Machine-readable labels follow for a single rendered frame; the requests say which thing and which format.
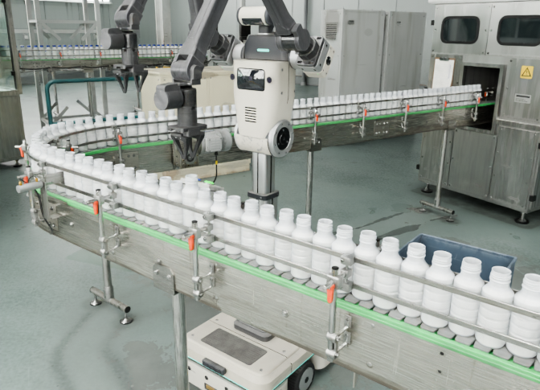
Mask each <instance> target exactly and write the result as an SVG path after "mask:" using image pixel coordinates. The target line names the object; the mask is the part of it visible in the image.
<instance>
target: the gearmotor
mask: <svg viewBox="0 0 540 390"><path fill-rule="evenodd" d="M203 132H205V137H204V139H203V140H202V143H201V144H200V146H199V148H198V151H197V153H196V155H195V157H194V158H192V157H191V156H190V152H189V150H188V154H187V157H186V160H184V159H182V157H181V155H180V153H179V151H178V148H177V146H176V145H175V144H174V142H173V154H174V169H175V170H179V168H181V169H184V168H189V167H195V166H199V155H200V154H210V153H215V165H216V175H215V180H216V178H217V164H218V160H217V155H218V152H222V151H228V150H230V149H231V147H232V136H231V134H230V132H229V131H228V130H227V129H221V130H209V131H203ZM179 141H180V144H181V147H182V151H183V153H184V142H182V141H181V140H179ZM196 141H197V139H196V138H192V149H193V151H194V147H195V144H196ZM215 180H214V181H213V183H214V182H215Z"/></svg>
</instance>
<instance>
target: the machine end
mask: <svg viewBox="0 0 540 390"><path fill-rule="evenodd" d="M428 2H430V4H436V11H435V18H434V20H432V21H431V26H434V27H433V35H432V49H431V58H430V66H429V74H428V82H427V87H424V88H427V89H429V88H432V77H433V71H434V63H435V57H447V58H455V59H456V61H455V67H454V74H453V81H452V86H453V87H456V86H465V85H473V84H481V89H487V88H497V91H494V94H493V95H494V96H495V97H496V98H494V99H487V101H495V100H496V101H495V107H494V113H493V122H488V123H483V124H477V125H467V126H461V127H456V129H454V130H449V131H448V140H447V148H446V154H445V161H444V174H443V182H442V188H445V189H448V190H451V191H456V192H459V193H461V194H465V195H469V196H472V197H475V198H478V199H482V200H484V201H487V202H490V203H495V204H497V205H501V206H503V207H508V208H511V209H514V210H516V211H520V213H521V218H516V219H514V222H516V223H518V224H528V223H529V220H526V219H525V218H524V216H525V214H527V213H530V212H532V211H537V210H539V209H540V0H428ZM491 95H492V93H491V92H490V93H488V96H491ZM442 135H443V130H442V129H441V130H435V131H430V132H424V133H423V136H422V144H421V152H420V160H419V164H417V165H416V169H418V170H419V175H418V177H419V179H418V180H419V181H422V182H425V183H426V184H427V185H426V188H423V189H421V191H422V192H424V193H432V192H433V190H432V189H429V184H432V185H435V186H436V184H437V178H438V170H439V163H440V150H441V142H442Z"/></svg>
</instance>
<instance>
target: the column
mask: <svg viewBox="0 0 540 390"><path fill-rule="evenodd" d="M155 14H156V30H157V44H160V47H162V44H165V47H166V44H169V45H170V47H171V44H172V36H171V18H170V0H155Z"/></svg>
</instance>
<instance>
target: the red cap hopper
mask: <svg viewBox="0 0 540 390"><path fill-rule="evenodd" d="M33 1H34V8H35V19H32V13H31V0H25V3H26V10H27V22H28V29H29V36H30V42H31V49H34V45H35V33H34V27H35V28H36V29H37V35H38V41H39V45H43V49H44V41H43V36H44V35H45V36H46V37H47V38H48V39H49V40H50V38H51V37H50V36H49V35H48V34H47V33H46V32H45V31H43V28H42V26H43V27H45V28H46V29H47V30H48V31H49V32H50V33H51V34H53V35H54V36H55V37H56V38H57V39H58V40H59V41H60V40H61V38H60V37H59V36H58V35H57V34H56V33H55V32H54V31H53V30H52V29H51V28H50V27H48V26H47V25H46V24H45V23H82V24H81V25H80V26H79V28H78V29H77V30H76V31H75V32H74V33H73V34H72V36H71V37H70V39H71V40H73V38H74V37H75V36H76V35H77V34H78V33H79V32H80V30H81V29H82V28H83V27H84V29H85V35H84V36H83V37H82V38H81V39H82V40H83V41H84V40H85V39H86V45H88V48H90V47H89V45H91V36H90V33H91V32H92V31H93V30H94V29H95V28H96V37H97V45H99V48H100V45H101V43H100V37H101V35H102V33H101V21H100V3H99V0H93V1H94V10H95V20H96V21H92V20H89V17H88V0H82V3H83V12H84V20H47V19H41V14H40V7H39V0H33ZM35 23H36V24H35ZM89 23H94V24H93V25H92V27H91V28H90V26H89ZM39 49H40V46H39ZM34 74H35V87H36V93H37V100H38V107H39V119H40V125H41V129H43V127H45V126H46V125H45V123H46V124H47V125H48V126H49V123H48V117H47V111H46V113H45V114H44V111H43V98H42V92H41V85H40V78H39V72H34ZM42 75H43V87H44V95H45V86H46V84H47V82H48V76H47V70H46V71H42ZM100 77H105V70H104V69H100ZM100 83H101V93H102V102H103V112H104V116H103V115H102V114H100V113H99V112H98V111H97V107H96V90H95V82H91V91H92V107H93V116H94V119H95V117H96V116H102V117H103V118H106V115H108V98H107V88H106V81H101V82H100ZM76 102H77V103H79V104H80V105H81V106H82V107H84V108H85V109H86V110H87V111H89V106H88V107H87V106H86V105H84V104H83V103H82V102H81V101H79V100H77V101H76ZM58 103H59V102H58V101H56V102H55V103H54V104H53V105H51V111H52V110H53V108H54V107H56V106H57V104H58ZM68 109H69V108H68V107H67V106H66V107H65V108H64V110H63V111H62V112H61V113H60V114H59V116H57V117H52V119H53V120H54V119H55V120H54V121H53V122H57V121H58V120H59V119H64V118H74V117H90V113H88V114H77V115H67V116H63V115H64V114H65V113H66V111H67V110H68Z"/></svg>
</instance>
